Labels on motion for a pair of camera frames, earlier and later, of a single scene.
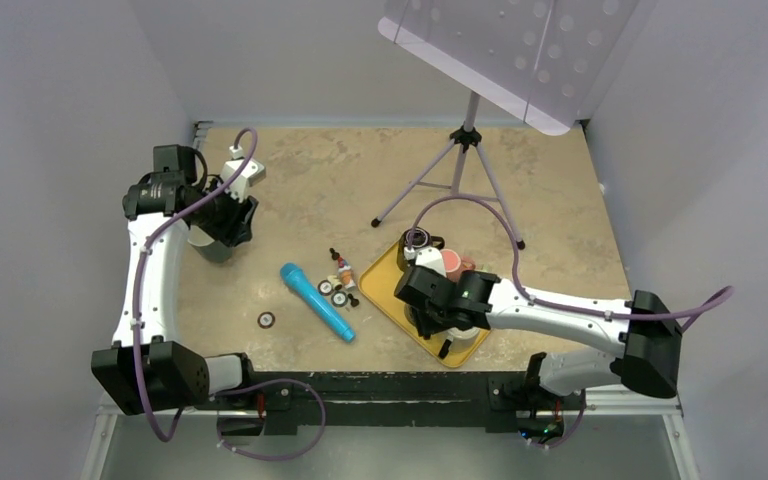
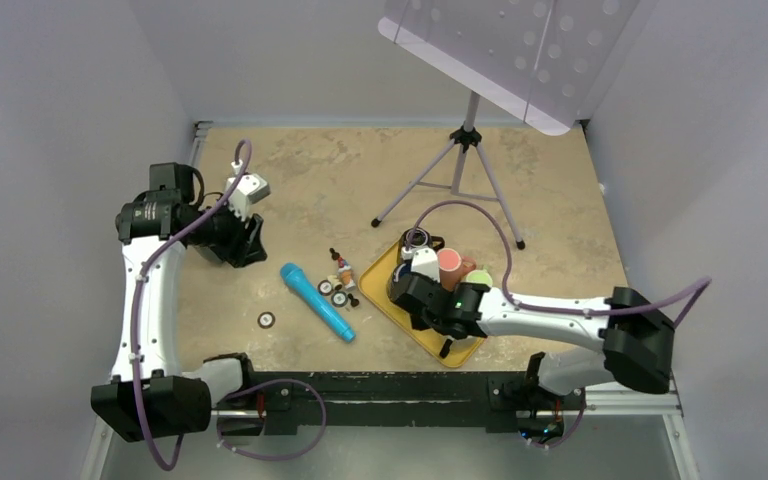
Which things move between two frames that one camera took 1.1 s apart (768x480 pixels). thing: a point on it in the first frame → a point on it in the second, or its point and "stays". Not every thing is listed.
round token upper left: x=325 y=287 stays
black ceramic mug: x=423 y=239 stays
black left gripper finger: x=250 y=213 → x=255 y=250
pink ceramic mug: x=454 y=265 stays
